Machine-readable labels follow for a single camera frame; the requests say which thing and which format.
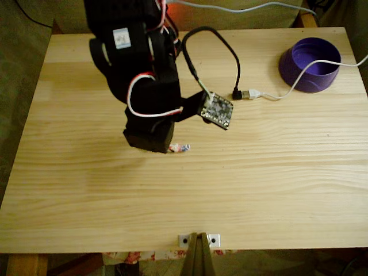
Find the White Rabbit candy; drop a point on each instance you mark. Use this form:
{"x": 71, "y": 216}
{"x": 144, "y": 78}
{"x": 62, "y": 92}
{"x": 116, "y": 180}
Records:
{"x": 179, "y": 148}

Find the purple plastic bowl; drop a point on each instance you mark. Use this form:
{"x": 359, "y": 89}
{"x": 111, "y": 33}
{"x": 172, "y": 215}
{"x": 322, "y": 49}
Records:
{"x": 287, "y": 72}

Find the wooden table leg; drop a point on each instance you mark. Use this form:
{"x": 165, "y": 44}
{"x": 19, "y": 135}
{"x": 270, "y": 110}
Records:
{"x": 26, "y": 266}

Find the bare camera circuit board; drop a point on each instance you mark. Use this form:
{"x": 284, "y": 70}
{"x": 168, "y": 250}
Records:
{"x": 217, "y": 110}

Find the small metal corner bracket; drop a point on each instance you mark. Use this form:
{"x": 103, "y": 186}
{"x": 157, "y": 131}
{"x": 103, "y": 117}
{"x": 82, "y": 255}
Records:
{"x": 184, "y": 241}
{"x": 214, "y": 240}

